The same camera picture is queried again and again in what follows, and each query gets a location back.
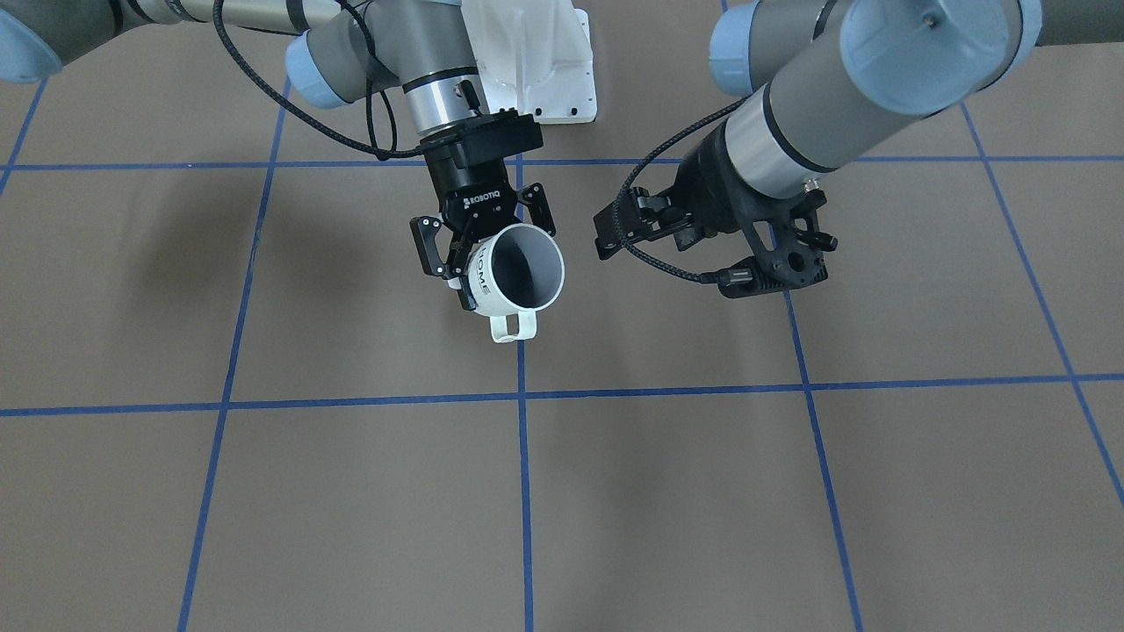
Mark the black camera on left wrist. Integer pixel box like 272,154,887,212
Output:
717,189,839,298

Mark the white mug grey inside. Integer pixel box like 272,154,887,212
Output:
460,223,566,344

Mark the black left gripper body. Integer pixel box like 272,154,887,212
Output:
593,127,759,261

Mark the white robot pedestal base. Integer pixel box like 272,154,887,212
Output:
462,1,598,125

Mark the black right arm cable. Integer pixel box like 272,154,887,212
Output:
211,0,479,163

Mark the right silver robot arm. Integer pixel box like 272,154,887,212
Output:
3,1,566,320

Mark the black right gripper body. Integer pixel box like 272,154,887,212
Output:
422,111,544,241

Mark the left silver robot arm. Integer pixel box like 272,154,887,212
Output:
593,1,1121,276

